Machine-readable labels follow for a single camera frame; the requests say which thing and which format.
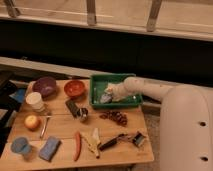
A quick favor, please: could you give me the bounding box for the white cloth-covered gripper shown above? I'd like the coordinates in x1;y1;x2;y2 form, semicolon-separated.
105;83;128;101

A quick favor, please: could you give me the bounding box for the light blue grey towel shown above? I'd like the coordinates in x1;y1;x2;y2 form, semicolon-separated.
100;93;113;104

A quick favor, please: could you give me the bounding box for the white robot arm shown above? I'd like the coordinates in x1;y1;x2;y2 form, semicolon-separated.
105;77;213;171

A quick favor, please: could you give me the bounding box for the green plastic tray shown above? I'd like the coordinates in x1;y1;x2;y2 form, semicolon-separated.
89;73;143;109

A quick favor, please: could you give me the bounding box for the bunch of red grapes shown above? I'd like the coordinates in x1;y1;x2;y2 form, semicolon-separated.
100;111;128;126

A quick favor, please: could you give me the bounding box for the small metal cup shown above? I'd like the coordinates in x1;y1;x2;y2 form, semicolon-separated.
78;108;88;122

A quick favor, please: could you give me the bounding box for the orange red bowl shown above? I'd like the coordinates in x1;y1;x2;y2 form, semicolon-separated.
64;80;85;98

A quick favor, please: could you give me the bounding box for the black binder clip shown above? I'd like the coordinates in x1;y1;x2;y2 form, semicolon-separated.
132;132;145;147

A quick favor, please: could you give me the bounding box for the orange carrot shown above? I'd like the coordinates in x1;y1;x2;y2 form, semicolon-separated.
73;131;81;161

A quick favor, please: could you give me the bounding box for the wooden table board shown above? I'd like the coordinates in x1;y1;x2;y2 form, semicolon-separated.
0;80;154;171

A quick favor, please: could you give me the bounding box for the purple bowl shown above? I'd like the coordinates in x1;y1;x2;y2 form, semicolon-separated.
32;77;57;97

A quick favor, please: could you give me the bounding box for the metal butter knife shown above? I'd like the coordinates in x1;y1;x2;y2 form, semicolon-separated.
39;116;51;139

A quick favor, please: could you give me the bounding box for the white paper cup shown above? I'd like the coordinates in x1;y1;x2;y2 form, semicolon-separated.
26;92;45;112

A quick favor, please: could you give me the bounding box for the blue sponge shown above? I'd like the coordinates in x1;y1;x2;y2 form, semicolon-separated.
39;136;61;161

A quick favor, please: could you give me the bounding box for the red yellow apple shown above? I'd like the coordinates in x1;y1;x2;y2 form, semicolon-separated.
24;115;40;130

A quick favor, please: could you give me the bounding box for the blue cloth at edge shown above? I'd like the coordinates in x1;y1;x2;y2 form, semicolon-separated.
11;88;26;103

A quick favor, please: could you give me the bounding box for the black side stand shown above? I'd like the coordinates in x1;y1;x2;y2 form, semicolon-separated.
0;70;21;156

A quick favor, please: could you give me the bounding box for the black handled peeler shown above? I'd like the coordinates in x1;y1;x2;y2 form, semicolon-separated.
99;134;127;151

